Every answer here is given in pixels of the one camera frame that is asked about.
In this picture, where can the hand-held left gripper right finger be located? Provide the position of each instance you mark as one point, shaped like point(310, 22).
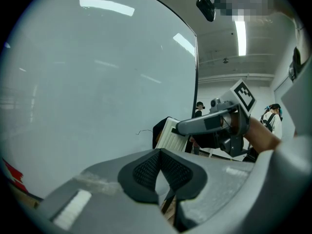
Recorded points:
point(219, 179)

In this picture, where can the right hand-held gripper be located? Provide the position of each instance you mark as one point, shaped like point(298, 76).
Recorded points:
point(243, 96)

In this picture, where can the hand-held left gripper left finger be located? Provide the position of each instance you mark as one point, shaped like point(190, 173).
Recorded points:
point(97, 191)

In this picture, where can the white eraser block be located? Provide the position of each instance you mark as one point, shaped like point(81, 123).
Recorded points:
point(170, 138)

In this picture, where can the person's right forearm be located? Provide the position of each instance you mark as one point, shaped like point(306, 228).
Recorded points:
point(263, 135)

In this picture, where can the whiteboard with black stand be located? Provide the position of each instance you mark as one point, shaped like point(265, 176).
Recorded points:
point(97, 82)

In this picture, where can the white ceiling pipes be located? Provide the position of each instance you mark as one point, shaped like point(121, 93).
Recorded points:
point(243, 76)

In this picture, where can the small ceiling fixture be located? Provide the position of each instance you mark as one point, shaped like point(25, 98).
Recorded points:
point(225, 60)

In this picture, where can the black hard-shell backpack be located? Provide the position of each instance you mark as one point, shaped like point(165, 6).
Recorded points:
point(268, 123)

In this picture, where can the red sticker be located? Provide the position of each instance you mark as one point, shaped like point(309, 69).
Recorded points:
point(14, 177)

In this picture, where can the ceiling light bar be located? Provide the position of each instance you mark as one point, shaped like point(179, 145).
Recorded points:
point(240, 38)

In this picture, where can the person's head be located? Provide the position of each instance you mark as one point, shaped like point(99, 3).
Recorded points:
point(243, 1)

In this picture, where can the black head camera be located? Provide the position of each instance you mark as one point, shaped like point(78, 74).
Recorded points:
point(206, 7)

